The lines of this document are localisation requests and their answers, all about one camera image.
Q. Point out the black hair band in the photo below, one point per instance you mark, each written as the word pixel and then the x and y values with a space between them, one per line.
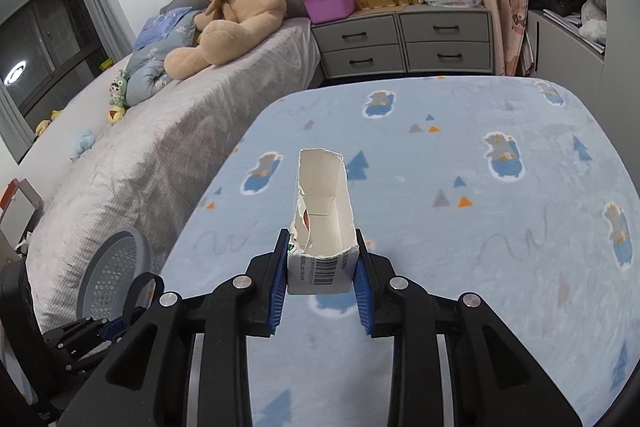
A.
pixel 141 281

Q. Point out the purple plastic basket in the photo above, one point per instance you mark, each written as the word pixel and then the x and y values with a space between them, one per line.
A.
pixel 327 4

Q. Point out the light blue plush toy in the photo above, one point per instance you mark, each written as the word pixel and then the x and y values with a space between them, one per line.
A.
pixel 83 144

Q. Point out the grey four-drawer dresser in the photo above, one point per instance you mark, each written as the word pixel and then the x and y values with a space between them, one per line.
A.
pixel 400 39

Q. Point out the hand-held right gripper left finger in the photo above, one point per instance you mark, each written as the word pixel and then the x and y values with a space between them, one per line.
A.
pixel 276 299

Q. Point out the folded grey-blue quilt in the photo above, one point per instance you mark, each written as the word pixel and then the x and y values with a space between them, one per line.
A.
pixel 145 69

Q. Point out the small yellow red plush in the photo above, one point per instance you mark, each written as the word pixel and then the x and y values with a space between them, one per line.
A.
pixel 115 114

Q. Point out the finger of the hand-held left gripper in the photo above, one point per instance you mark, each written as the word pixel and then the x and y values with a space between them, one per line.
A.
pixel 85 331
pixel 80 356

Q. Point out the pink printed cardboard panels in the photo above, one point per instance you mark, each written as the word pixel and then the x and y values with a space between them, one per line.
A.
pixel 510 17

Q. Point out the small yellow toy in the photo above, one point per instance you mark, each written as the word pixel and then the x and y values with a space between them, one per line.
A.
pixel 104 64

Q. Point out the dark window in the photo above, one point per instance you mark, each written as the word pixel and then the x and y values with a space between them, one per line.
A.
pixel 40 37

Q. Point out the grey curtain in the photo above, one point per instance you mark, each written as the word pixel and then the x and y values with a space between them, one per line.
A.
pixel 102 2

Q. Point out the light blue printed blanket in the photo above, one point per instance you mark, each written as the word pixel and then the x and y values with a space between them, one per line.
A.
pixel 450 207

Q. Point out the blue printed pillow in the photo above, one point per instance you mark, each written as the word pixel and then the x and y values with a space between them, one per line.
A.
pixel 162 27

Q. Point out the yellow duck plush toy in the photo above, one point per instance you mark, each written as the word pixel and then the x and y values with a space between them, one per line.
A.
pixel 49 123

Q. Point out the green plush doll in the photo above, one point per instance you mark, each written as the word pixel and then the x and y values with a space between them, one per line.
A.
pixel 119 87

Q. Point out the large beige teddy bear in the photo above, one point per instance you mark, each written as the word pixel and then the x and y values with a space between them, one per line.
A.
pixel 240 2

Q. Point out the torn white carton box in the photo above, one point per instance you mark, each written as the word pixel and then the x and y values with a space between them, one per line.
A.
pixel 325 217

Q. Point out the grey perforated trash bin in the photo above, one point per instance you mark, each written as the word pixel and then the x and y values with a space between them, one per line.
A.
pixel 107 272

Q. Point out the white crumpled cloth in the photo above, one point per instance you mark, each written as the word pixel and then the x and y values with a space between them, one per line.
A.
pixel 595 19

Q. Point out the bed with grey checked sheet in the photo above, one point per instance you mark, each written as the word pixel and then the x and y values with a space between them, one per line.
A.
pixel 150 147

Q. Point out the white wardrobe with open niche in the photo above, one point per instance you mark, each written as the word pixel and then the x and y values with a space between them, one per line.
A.
pixel 560 47

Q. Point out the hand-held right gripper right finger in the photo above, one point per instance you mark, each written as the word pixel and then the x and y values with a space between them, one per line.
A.
pixel 362 304

